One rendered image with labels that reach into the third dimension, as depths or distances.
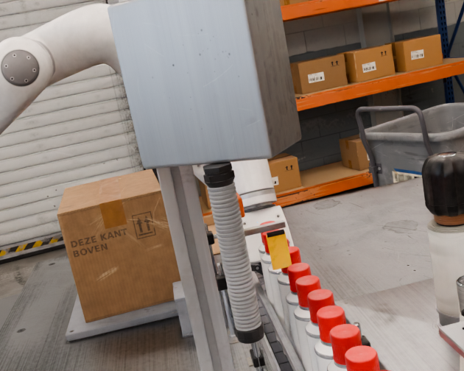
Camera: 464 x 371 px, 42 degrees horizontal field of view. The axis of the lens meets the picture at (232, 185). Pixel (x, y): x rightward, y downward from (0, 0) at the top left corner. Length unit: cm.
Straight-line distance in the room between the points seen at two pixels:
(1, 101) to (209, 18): 49
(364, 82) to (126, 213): 381
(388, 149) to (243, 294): 272
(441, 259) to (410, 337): 15
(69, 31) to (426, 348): 80
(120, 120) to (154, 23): 452
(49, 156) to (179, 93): 455
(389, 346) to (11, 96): 74
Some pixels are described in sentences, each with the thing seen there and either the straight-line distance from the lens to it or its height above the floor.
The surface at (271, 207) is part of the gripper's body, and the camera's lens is 116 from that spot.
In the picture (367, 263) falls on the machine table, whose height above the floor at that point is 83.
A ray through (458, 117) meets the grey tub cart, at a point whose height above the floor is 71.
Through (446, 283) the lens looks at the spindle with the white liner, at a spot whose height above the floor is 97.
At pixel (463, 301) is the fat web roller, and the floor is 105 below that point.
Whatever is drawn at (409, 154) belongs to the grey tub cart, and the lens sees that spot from 327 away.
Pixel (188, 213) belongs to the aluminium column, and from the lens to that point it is 76.
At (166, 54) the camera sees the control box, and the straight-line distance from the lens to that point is 66.
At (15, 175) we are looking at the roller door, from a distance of 522.
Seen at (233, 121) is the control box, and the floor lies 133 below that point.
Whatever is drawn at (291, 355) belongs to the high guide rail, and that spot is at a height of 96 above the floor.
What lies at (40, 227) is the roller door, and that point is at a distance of 530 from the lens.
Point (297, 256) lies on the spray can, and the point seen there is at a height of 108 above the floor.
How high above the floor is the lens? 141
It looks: 13 degrees down
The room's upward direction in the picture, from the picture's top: 11 degrees counter-clockwise
